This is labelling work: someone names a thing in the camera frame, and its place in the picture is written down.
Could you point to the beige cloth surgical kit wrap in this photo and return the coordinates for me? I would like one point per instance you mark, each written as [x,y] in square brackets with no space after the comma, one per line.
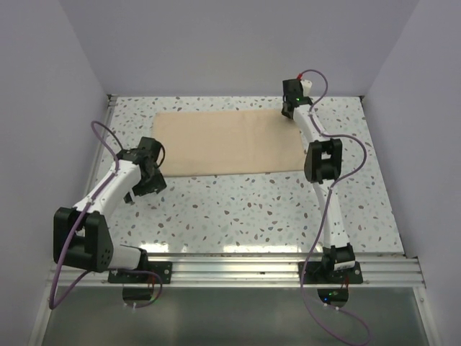
[228,142]

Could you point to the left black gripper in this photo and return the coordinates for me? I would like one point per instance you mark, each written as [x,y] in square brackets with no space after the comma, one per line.
[155,184]

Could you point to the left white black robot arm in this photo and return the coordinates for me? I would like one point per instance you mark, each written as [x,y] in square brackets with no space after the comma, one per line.
[81,235]

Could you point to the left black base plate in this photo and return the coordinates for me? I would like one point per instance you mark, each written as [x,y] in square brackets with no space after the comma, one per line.
[155,272]

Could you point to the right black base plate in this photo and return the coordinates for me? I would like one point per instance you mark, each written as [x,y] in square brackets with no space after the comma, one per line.
[316,274]

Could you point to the aluminium front rail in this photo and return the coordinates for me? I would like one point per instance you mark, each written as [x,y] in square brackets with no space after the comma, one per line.
[283,271]

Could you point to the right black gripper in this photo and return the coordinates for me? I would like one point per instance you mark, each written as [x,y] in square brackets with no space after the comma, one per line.
[284,114]

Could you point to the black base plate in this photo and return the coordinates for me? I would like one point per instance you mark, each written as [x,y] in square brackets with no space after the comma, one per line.
[155,272]
[316,274]

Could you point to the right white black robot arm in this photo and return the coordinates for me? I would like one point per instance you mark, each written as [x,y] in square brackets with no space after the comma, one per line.
[322,168]

